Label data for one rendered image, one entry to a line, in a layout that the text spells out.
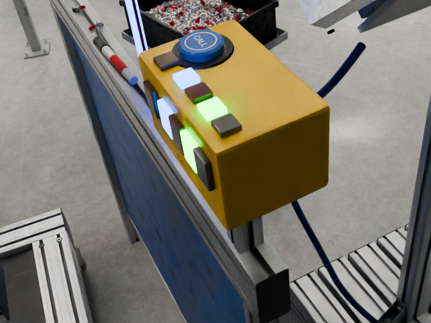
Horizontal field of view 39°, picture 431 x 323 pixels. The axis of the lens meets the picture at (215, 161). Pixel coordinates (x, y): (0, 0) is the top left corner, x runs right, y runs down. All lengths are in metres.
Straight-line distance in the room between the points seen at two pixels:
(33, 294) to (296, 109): 1.14
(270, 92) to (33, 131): 1.89
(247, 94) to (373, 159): 1.52
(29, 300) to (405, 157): 1.20
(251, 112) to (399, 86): 1.84
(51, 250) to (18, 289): 0.12
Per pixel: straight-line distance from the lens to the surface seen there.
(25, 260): 1.59
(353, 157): 1.98
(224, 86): 0.49
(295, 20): 2.67
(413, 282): 1.39
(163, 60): 0.52
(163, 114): 0.50
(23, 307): 1.51
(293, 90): 0.48
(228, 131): 0.44
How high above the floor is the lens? 1.36
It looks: 43 degrees down
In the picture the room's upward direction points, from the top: 9 degrees counter-clockwise
